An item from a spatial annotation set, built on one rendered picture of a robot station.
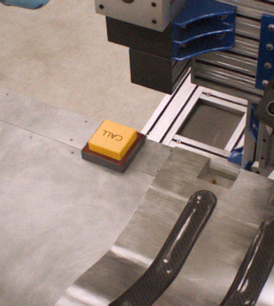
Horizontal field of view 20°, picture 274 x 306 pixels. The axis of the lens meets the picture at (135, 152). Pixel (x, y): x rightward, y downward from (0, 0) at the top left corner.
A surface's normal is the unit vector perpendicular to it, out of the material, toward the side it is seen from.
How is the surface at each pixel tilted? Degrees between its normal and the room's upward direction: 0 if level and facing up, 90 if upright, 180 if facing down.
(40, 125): 0
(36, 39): 0
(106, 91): 0
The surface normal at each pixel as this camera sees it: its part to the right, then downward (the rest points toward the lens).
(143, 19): -0.45, 0.67
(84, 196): -0.04, -0.67
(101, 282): 0.17, -0.90
